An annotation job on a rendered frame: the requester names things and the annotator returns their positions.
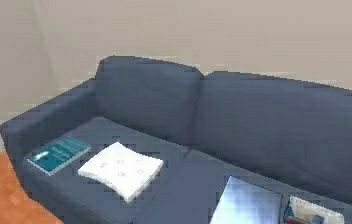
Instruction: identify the white colourful book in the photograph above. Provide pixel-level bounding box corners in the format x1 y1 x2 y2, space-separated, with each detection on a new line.
282 195 346 224

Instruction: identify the silver blue laptop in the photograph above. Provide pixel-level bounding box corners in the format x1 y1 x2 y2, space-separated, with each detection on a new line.
209 175 284 224

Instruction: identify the teal book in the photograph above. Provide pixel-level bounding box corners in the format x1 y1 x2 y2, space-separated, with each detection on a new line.
25 135 92 177

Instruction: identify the dark blue sofa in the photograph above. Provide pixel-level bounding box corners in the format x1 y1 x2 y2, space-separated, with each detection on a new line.
0 55 352 224

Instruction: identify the white pillow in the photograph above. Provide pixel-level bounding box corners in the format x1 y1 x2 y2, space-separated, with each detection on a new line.
77 141 165 204

